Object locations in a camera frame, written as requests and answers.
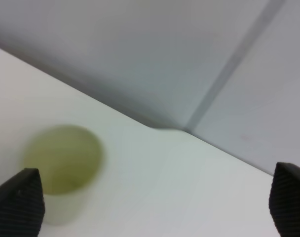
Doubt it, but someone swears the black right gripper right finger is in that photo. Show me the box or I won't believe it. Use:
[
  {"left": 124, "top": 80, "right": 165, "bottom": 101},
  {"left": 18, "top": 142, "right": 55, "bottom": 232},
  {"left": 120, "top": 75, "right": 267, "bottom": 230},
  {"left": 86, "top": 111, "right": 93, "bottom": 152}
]
[{"left": 268, "top": 162, "right": 300, "bottom": 237}]

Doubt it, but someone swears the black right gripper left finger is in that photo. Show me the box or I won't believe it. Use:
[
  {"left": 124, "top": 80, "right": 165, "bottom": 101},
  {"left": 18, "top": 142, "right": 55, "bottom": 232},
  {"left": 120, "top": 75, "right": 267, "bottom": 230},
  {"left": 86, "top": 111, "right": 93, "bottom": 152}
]
[{"left": 0, "top": 168, "right": 45, "bottom": 237}]

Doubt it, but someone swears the pale green plastic cup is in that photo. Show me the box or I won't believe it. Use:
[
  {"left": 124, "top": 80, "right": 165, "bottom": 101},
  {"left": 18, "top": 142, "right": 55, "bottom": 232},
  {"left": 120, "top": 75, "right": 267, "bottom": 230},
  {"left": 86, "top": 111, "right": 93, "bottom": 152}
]
[{"left": 20, "top": 125, "right": 105, "bottom": 226}]

